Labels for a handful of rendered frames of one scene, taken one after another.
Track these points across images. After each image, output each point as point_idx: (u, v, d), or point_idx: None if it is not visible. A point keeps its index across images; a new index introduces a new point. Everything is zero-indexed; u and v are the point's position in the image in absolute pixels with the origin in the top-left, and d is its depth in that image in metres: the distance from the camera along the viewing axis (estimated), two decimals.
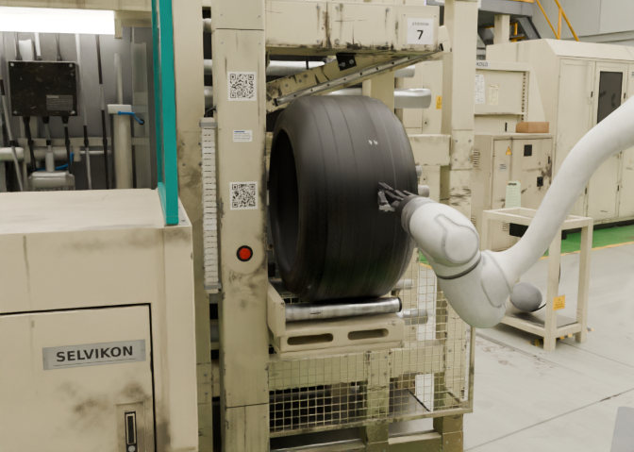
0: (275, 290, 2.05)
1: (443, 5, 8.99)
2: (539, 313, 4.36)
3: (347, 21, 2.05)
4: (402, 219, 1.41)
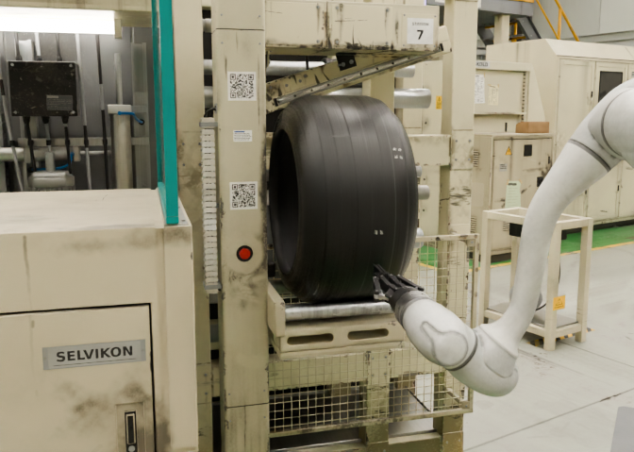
0: None
1: (443, 5, 8.99)
2: (539, 313, 4.36)
3: (347, 21, 2.05)
4: (395, 311, 1.47)
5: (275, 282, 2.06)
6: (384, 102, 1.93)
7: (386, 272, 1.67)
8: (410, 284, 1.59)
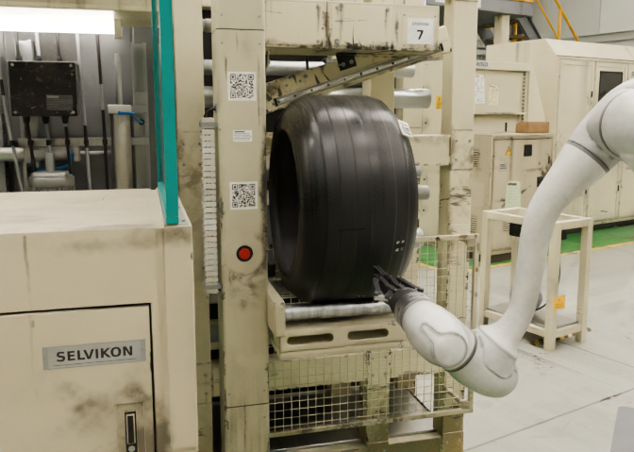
0: None
1: (443, 5, 8.99)
2: (539, 313, 4.36)
3: (347, 21, 2.05)
4: (395, 313, 1.47)
5: None
6: (410, 136, 1.75)
7: (386, 274, 1.67)
8: (410, 285, 1.59)
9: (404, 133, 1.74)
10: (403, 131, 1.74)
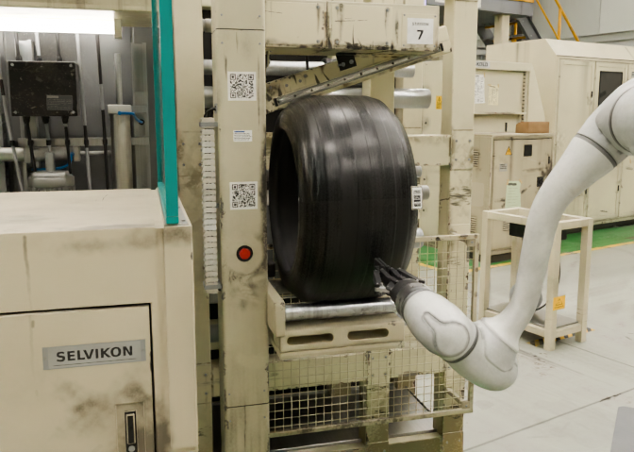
0: None
1: (443, 5, 8.99)
2: (539, 313, 4.36)
3: (347, 21, 2.05)
4: (396, 304, 1.47)
5: None
6: (420, 207, 1.71)
7: (387, 265, 1.67)
8: (411, 276, 1.58)
9: (413, 207, 1.69)
10: (413, 204, 1.69)
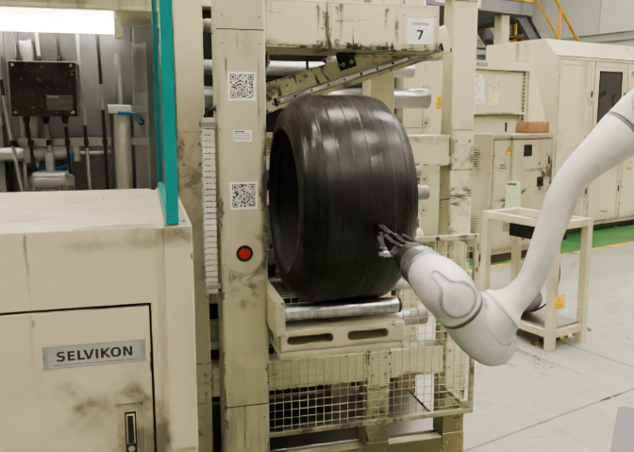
0: (275, 292, 2.06)
1: (443, 5, 8.99)
2: (539, 313, 4.36)
3: (347, 21, 2.05)
4: (401, 267, 1.43)
5: None
6: None
7: (391, 232, 1.63)
8: (416, 242, 1.55)
9: None
10: None
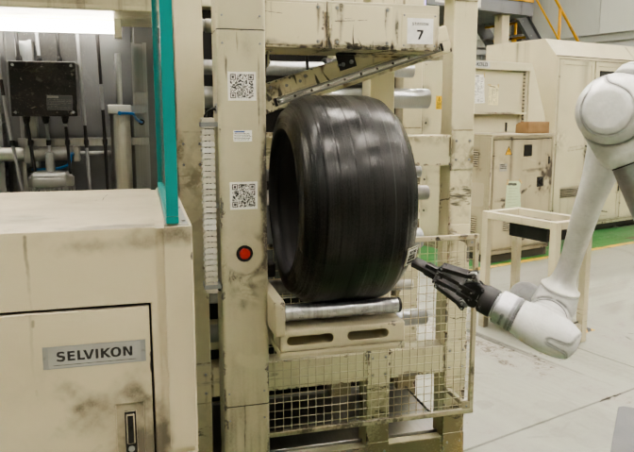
0: (275, 283, 2.06)
1: (443, 5, 8.99)
2: None
3: (347, 21, 2.05)
4: None
5: None
6: (412, 261, 1.77)
7: (427, 266, 1.73)
8: (462, 277, 1.68)
9: (406, 264, 1.75)
10: (407, 262, 1.75)
